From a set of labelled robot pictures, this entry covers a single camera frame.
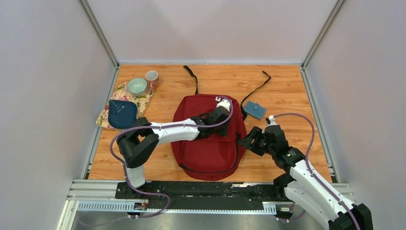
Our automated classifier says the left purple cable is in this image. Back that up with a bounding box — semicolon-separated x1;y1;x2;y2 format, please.
76;95;235;228

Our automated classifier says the red backpack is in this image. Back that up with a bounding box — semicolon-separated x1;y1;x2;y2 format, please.
171;65;272;182

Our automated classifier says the floral fabric tray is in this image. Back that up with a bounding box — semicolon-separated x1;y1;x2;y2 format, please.
96;82;154;132

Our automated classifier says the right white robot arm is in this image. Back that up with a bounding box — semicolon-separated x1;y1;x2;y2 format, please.
239;125;373;230

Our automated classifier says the light green ceramic bowl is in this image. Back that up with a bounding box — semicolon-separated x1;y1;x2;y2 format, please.
126;78;148;96

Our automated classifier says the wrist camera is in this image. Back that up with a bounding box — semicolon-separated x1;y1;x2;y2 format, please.
265;115;278;126
215;96;232;112

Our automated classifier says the dark blue leaf plate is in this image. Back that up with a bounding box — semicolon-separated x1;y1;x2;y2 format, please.
108;100;138;129

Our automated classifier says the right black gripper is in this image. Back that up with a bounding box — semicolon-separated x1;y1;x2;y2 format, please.
237;126;275;157

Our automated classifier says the blue card wallet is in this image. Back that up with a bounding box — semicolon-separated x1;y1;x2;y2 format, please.
243;101;267;120

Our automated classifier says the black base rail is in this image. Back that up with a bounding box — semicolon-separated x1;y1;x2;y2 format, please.
115;181;294;219

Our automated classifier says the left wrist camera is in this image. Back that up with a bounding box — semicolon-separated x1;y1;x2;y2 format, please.
215;96;232;112

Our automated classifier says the pink ceramic mug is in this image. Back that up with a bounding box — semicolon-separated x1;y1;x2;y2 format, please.
145;70;159;90

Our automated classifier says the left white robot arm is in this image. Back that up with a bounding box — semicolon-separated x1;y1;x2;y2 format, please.
110;105;234;199

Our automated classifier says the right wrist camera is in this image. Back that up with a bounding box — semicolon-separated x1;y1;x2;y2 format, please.
265;115;278;126

